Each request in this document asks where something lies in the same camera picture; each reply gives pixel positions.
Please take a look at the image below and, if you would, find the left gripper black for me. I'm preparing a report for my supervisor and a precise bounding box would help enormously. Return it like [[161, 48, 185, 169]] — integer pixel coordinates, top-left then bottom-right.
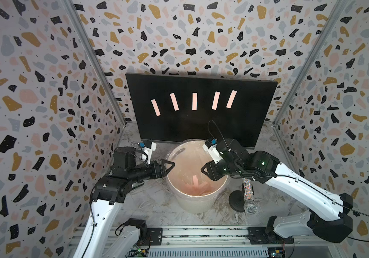
[[129, 159, 175, 185]]

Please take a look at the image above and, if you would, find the cream waste bin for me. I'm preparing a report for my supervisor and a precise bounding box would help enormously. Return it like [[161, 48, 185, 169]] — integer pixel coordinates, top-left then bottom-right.
[[167, 139, 230, 214]]

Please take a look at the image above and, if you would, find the pink sticky note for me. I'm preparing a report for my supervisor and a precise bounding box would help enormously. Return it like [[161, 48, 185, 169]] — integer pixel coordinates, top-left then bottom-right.
[[169, 93, 179, 111], [211, 91, 220, 110], [151, 99, 161, 117], [226, 90, 237, 109], [192, 92, 198, 111]]

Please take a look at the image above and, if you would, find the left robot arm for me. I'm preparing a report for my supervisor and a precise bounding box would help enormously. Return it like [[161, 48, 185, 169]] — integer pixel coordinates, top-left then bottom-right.
[[74, 147, 175, 258]]

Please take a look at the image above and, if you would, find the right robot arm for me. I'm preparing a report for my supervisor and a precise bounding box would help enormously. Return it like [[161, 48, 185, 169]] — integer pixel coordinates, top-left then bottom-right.
[[201, 146, 353, 243]]

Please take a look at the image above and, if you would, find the black flat monitor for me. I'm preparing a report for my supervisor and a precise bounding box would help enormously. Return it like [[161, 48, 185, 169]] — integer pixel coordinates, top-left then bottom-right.
[[126, 73, 277, 148]]

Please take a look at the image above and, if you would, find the discarded pink notes pile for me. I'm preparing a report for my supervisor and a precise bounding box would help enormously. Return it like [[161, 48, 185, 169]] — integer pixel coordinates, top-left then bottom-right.
[[184, 175, 216, 196]]

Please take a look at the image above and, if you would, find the black round microphone stand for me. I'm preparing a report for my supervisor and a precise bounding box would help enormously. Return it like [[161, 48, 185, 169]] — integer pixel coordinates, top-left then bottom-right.
[[228, 190, 245, 213]]

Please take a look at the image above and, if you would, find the silver glitter microphone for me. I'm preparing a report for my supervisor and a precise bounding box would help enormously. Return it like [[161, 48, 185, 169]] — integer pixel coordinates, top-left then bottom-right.
[[242, 178, 258, 215]]

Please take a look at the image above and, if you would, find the left green circuit board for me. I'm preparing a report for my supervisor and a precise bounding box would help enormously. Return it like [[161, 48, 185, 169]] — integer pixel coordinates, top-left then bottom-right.
[[125, 248, 149, 258]]

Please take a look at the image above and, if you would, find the green circuit board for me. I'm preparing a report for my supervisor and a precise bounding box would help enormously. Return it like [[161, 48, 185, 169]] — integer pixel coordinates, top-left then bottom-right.
[[125, 248, 149, 258], [268, 247, 285, 258]]

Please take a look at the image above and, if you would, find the right green circuit board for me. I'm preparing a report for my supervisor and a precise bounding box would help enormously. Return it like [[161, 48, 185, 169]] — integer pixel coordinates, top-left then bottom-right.
[[268, 247, 285, 258]]

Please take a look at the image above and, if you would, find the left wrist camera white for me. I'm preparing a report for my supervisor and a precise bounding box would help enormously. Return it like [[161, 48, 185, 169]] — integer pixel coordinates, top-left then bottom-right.
[[139, 140, 157, 164]]

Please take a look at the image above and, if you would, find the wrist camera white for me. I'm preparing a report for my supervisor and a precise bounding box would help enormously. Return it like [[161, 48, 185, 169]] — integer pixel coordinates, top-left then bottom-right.
[[203, 138, 223, 164], [139, 140, 157, 164]]

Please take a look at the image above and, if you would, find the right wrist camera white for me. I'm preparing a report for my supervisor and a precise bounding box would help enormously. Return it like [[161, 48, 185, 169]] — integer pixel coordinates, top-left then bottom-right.
[[203, 138, 223, 164]]

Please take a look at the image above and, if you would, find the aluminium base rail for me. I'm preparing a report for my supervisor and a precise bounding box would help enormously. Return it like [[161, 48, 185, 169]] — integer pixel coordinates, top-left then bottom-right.
[[68, 225, 343, 258]]

